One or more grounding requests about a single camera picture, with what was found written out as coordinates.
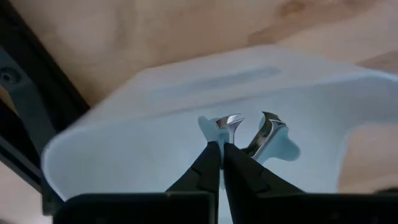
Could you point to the black table frame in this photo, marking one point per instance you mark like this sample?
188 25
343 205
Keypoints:
68 102

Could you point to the light blue staple remover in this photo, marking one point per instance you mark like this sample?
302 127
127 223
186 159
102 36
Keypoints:
280 149

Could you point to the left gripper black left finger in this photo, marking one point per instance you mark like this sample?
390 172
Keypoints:
205 174

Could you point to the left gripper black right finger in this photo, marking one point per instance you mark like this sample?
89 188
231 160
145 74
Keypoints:
245 177

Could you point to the off-white stepped bin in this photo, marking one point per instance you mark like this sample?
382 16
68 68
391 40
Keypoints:
124 149

